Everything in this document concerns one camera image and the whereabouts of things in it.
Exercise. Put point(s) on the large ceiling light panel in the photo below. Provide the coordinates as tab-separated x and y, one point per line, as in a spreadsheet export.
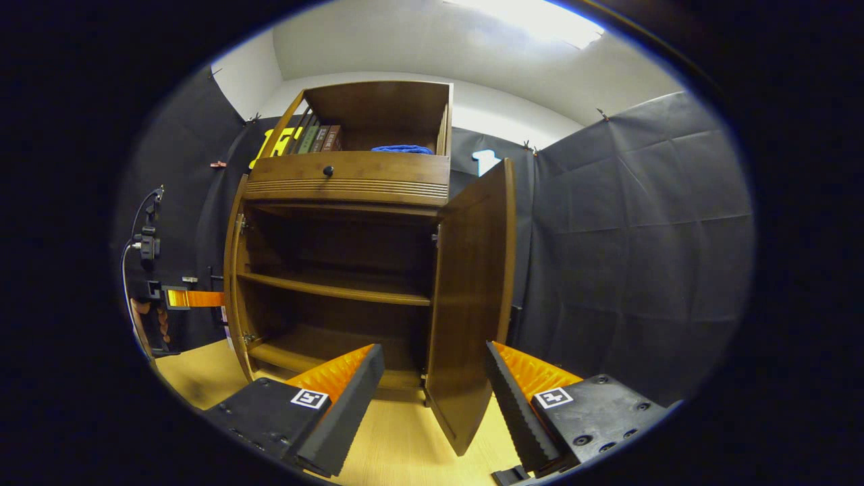
533	17

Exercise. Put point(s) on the wooden drawer with black knob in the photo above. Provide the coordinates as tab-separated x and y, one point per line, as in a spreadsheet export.
378	175

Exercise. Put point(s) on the reddish brown book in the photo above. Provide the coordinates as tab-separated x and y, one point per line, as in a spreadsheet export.
332	138

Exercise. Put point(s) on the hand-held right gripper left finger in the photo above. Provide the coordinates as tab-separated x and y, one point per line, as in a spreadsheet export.
344	412

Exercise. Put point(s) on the wooden inner shelf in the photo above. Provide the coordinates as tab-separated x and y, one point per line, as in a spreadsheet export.
337	290

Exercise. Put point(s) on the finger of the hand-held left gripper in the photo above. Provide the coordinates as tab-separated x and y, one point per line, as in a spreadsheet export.
199	299

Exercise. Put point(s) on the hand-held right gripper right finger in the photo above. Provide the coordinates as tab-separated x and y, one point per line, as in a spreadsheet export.
516	412

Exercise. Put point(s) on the wooden shoe cabinet door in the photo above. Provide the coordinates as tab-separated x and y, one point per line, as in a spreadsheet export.
233	270
469	304

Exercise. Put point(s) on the black backdrop cloth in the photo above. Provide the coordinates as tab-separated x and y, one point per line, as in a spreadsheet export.
641	256

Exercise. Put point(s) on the wooden double-door shoe cabinet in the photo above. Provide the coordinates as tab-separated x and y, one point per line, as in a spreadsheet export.
351	185

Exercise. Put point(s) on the blue folded cloth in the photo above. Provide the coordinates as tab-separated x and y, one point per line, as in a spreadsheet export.
403	149

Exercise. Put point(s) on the green book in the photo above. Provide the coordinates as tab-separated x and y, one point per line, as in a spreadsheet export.
307	140

